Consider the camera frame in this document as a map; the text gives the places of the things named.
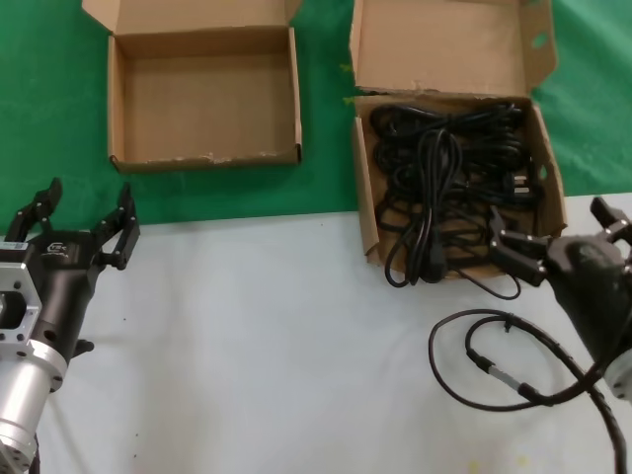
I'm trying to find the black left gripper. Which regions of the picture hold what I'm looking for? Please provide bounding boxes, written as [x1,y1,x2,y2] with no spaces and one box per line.
[5,176,143,358]

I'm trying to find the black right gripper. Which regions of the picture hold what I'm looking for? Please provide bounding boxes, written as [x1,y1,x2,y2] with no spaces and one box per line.
[488,196,632,367]

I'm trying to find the shallow brown cardboard box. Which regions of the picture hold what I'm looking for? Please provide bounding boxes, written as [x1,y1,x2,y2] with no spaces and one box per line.
[81,0,305,174]

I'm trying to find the torn brown cardboard box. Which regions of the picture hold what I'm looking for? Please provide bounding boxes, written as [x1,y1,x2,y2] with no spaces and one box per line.
[348,0,569,286]

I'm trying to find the green cloth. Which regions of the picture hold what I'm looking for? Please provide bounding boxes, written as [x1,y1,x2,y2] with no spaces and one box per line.
[0,0,632,234]

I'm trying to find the black power cable with plug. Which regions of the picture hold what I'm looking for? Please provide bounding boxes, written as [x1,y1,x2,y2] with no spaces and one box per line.
[394,166,547,201]

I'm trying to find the silver left wrist bracket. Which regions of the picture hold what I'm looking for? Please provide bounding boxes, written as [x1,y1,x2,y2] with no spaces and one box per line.
[0,260,41,357]

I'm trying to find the robot cable with silver connector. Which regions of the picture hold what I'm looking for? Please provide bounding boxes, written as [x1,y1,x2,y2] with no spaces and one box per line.
[428,308,632,474]

